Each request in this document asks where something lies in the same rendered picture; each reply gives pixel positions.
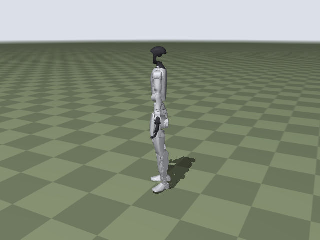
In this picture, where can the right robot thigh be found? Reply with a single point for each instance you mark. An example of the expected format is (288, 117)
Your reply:
(152, 125)

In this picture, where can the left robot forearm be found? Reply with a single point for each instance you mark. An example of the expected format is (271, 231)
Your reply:
(157, 107)

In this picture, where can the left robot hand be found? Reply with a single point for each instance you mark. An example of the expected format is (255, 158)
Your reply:
(157, 122)

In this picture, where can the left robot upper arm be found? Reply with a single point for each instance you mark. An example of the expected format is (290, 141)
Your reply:
(157, 81)

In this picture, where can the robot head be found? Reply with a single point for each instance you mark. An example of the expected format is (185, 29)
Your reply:
(158, 51)

